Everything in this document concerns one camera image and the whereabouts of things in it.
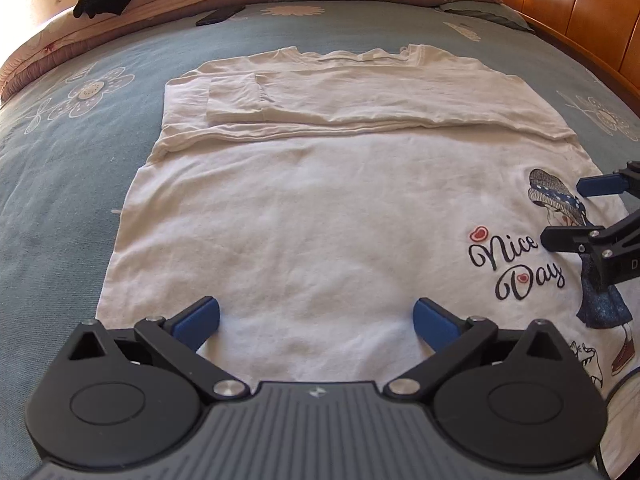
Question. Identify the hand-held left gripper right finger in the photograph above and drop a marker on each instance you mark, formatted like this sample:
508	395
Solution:
434	327

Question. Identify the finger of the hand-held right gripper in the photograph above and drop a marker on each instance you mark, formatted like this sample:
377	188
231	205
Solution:
600	186
565	237

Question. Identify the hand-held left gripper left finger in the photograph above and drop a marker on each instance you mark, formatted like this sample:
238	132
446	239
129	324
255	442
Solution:
197	322

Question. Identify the white printed long-sleeve shirt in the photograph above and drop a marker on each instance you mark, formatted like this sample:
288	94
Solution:
310	220

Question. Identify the wooden bed headboard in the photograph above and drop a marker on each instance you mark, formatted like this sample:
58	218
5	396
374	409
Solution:
575	0

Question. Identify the flat grey-blue pillow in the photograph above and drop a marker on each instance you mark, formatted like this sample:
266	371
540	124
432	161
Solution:
485	12

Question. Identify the black smartphone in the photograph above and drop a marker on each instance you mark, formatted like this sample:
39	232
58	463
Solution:
220	15

